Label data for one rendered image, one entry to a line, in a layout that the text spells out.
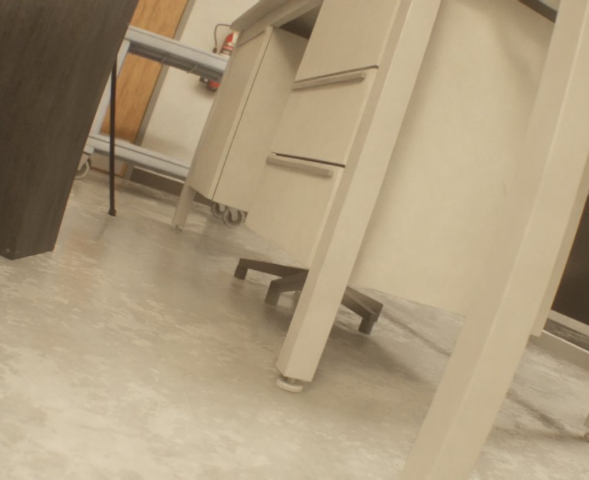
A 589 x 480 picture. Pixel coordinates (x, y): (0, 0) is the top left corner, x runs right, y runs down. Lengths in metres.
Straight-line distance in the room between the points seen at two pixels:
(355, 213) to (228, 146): 1.18
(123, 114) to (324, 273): 3.81
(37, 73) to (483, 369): 1.01
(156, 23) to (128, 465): 4.31
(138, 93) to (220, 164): 2.65
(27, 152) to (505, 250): 0.95
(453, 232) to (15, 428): 0.85
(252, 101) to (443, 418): 1.65
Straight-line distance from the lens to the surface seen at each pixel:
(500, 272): 0.62
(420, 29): 1.07
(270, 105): 2.17
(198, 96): 4.76
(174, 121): 4.73
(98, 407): 0.77
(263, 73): 2.17
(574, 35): 0.66
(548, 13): 1.47
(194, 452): 0.73
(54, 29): 1.32
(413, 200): 1.16
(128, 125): 4.72
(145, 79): 4.74
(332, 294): 1.03
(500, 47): 1.26
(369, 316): 1.80
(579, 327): 2.99
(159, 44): 3.50
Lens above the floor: 0.31
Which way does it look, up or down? 4 degrees down
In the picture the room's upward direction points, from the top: 19 degrees clockwise
